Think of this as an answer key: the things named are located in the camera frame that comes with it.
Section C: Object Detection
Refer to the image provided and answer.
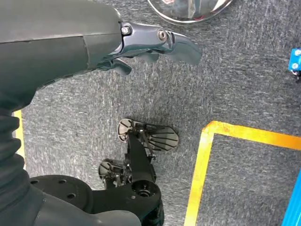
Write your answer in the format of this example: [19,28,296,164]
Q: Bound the blue metal shelf rack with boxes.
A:
[281,47,301,226]

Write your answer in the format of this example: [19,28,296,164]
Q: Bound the robot left arm ribbed sleeve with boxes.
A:
[0,106,45,226]

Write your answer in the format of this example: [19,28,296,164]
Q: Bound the chrome stanchion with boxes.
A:
[147,0,233,25]

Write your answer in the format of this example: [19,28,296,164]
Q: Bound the yellow floor tape square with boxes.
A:
[183,121,301,226]

